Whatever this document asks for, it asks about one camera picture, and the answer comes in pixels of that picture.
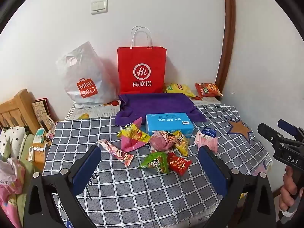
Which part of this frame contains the brown wooden door frame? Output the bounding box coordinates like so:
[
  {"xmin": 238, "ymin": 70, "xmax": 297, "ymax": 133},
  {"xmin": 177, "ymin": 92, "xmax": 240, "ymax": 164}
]
[{"xmin": 215, "ymin": 0, "xmax": 236, "ymax": 92}]

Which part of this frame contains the green cloth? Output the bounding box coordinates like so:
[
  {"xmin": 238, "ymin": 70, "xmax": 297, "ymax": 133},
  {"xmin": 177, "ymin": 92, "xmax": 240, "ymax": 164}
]
[{"xmin": 14, "ymin": 133, "xmax": 45, "ymax": 224}]

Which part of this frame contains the brown patterned box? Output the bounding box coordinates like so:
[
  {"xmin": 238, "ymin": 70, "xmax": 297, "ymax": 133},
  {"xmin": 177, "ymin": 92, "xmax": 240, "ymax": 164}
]
[{"xmin": 32, "ymin": 97, "xmax": 60, "ymax": 133}]

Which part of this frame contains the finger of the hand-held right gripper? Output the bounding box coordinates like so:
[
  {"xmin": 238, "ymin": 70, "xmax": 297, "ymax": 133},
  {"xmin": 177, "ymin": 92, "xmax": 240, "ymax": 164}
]
[
  {"xmin": 258, "ymin": 123, "xmax": 289, "ymax": 148},
  {"xmin": 278, "ymin": 119, "xmax": 304, "ymax": 139}
]

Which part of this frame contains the white light switch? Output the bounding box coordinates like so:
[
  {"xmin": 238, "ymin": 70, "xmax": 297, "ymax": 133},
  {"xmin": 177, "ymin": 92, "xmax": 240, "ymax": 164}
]
[{"xmin": 91, "ymin": 0, "xmax": 108, "ymax": 15}]

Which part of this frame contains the small pink snack packet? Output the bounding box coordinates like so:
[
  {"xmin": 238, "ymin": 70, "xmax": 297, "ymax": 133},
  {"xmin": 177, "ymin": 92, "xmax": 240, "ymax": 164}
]
[{"xmin": 194, "ymin": 133, "xmax": 218, "ymax": 154}]

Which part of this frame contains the pink yellow triangular snack packet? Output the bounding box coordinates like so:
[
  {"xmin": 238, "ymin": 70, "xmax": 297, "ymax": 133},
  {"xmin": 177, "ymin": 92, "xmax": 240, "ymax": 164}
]
[{"xmin": 117, "ymin": 117, "xmax": 151, "ymax": 153}]

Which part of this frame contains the yellow chip bag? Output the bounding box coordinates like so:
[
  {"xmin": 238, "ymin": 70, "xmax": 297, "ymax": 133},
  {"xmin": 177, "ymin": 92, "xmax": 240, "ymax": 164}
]
[{"xmin": 163, "ymin": 83, "xmax": 202, "ymax": 101}]

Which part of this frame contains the blue tissue pack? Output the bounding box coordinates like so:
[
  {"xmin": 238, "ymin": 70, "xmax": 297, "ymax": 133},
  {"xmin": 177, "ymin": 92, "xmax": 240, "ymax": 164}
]
[{"xmin": 145, "ymin": 113, "xmax": 194, "ymax": 138}]

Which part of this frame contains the red snack packet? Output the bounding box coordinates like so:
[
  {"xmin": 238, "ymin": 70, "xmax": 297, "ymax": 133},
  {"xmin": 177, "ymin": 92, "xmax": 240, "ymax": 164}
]
[{"xmin": 167, "ymin": 152, "xmax": 192, "ymax": 176}]

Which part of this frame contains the orange chip bag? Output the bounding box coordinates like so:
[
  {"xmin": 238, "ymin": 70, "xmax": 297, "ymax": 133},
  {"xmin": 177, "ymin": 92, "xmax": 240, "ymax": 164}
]
[{"xmin": 195, "ymin": 82, "xmax": 223, "ymax": 98}]

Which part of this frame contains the pink white fruit snack packet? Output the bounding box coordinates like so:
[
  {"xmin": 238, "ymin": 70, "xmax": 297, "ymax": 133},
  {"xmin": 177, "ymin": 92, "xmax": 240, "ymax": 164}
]
[{"xmin": 148, "ymin": 130, "xmax": 176, "ymax": 153}]

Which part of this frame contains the pink plastic bag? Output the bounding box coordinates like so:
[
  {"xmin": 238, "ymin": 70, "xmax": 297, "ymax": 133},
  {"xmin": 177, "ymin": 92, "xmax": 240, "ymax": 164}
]
[{"xmin": 0, "ymin": 158, "xmax": 26, "ymax": 228}]

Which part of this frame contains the person's right hand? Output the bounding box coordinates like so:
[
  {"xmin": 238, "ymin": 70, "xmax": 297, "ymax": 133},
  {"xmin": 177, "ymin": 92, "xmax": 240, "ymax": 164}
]
[{"xmin": 279, "ymin": 165, "xmax": 304, "ymax": 215}]

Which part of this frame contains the green snack packet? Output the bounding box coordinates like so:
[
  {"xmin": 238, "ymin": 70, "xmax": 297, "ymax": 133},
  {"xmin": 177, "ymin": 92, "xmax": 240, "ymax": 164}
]
[{"xmin": 139, "ymin": 151, "xmax": 169, "ymax": 174}]

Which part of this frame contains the grey checked tablecloth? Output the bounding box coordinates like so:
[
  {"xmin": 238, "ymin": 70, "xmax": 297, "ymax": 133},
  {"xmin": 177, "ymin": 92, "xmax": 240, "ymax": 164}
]
[{"xmin": 41, "ymin": 104, "xmax": 273, "ymax": 228}]

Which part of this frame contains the red paper bag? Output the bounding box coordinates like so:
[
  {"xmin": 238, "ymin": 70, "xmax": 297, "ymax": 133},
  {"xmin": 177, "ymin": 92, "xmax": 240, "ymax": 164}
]
[{"xmin": 117, "ymin": 27, "xmax": 167, "ymax": 95}]

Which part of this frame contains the white plastic bag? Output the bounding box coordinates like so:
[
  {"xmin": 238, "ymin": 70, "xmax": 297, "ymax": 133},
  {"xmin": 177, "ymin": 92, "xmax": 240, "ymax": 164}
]
[{"xmin": 56, "ymin": 41, "xmax": 120, "ymax": 110}]

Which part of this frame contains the green white box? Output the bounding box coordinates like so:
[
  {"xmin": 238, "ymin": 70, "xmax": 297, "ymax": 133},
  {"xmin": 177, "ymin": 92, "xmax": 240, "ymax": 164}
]
[{"xmin": 33, "ymin": 128, "xmax": 47, "ymax": 144}]

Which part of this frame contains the white printed cloth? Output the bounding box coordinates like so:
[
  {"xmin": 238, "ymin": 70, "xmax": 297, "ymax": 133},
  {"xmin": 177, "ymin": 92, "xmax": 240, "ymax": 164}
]
[{"xmin": 64, "ymin": 95, "xmax": 221, "ymax": 121}]

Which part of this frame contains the small blue snack packet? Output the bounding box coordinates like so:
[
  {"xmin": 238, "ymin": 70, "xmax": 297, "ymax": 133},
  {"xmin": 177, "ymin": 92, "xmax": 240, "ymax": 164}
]
[{"xmin": 201, "ymin": 127, "xmax": 217, "ymax": 138}]

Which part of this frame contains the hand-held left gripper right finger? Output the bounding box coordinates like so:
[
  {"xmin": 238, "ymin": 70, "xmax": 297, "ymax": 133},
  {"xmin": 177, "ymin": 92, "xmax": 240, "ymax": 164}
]
[{"xmin": 198, "ymin": 145, "xmax": 277, "ymax": 228}]

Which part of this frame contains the white floral cloth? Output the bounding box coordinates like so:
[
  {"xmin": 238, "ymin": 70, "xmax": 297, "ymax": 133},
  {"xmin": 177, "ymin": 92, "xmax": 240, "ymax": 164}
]
[{"xmin": 0, "ymin": 126, "xmax": 30, "ymax": 158}]

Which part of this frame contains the long pink snack packet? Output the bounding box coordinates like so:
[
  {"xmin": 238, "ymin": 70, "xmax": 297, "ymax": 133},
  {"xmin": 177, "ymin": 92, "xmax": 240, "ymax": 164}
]
[{"xmin": 97, "ymin": 139, "xmax": 134, "ymax": 167}]

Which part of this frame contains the wooden headboard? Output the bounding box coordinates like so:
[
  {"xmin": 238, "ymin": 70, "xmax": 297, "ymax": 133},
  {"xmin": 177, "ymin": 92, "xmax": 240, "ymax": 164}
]
[{"xmin": 0, "ymin": 89, "xmax": 41, "ymax": 133}]

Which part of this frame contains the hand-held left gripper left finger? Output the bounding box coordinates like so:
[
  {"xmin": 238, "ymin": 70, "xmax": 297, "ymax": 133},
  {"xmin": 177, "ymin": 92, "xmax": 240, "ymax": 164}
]
[{"xmin": 24, "ymin": 145, "xmax": 102, "ymax": 228}]

